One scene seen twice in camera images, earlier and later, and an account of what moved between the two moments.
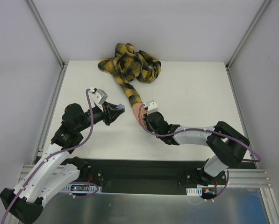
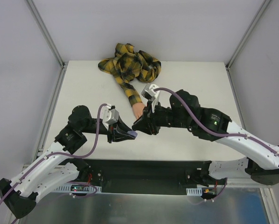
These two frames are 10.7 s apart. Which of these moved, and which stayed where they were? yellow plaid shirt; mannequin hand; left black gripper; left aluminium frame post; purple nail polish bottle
Moved: purple nail polish bottle; left black gripper
Stayed: mannequin hand; yellow plaid shirt; left aluminium frame post
